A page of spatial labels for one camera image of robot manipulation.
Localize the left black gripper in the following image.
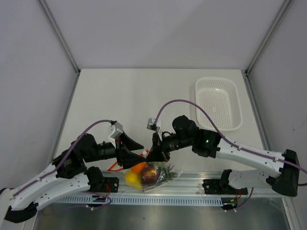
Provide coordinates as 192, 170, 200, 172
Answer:
84, 132, 147, 169

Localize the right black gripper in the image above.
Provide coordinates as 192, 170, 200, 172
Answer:
146, 131, 193, 163

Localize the orange fruit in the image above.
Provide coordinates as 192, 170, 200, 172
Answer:
131, 162, 147, 174

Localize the toy pineapple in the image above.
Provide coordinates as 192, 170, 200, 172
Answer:
156, 166, 178, 184

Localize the dark red apple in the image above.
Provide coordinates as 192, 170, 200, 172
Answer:
141, 166, 158, 185

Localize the clear zip top bag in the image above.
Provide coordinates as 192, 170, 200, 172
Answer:
107, 150, 183, 192

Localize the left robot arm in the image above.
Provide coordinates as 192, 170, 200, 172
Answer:
0, 133, 145, 223

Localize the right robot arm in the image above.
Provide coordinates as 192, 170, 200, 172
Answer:
146, 115, 299, 197

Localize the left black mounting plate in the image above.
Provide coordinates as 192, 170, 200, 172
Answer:
92, 177, 119, 204

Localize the black mounting plate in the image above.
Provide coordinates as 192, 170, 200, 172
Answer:
92, 177, 119, 204
202, 179, 248, 195

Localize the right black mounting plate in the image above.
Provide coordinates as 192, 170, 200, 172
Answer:
202, 179, 248, 195

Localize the white perforated basket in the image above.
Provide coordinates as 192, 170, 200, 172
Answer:
195, 77, 242, 132

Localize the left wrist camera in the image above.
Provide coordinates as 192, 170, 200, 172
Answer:
108, 121, 124, 147

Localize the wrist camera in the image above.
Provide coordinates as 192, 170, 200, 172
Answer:
147, 118, 162, 140
108, 121, 124, 147

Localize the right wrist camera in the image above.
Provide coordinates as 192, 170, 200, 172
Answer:
147, 118, 162, 140

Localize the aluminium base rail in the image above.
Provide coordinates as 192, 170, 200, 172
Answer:
32, 170, 295, 198

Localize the white slotted cable duct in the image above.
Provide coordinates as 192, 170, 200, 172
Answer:
56, 194, 223, 207

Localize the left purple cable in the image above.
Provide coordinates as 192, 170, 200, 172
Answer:
9, 119, 112, 211

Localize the right aluminium frame post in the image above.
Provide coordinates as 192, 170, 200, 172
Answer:
244, 0, 295, 76

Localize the aluminium frame post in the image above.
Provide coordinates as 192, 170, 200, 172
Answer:
36, 0, 81, 76
244, 0, 295, 76

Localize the left aluminium frame post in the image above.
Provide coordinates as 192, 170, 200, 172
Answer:
36, 0, 81, 76

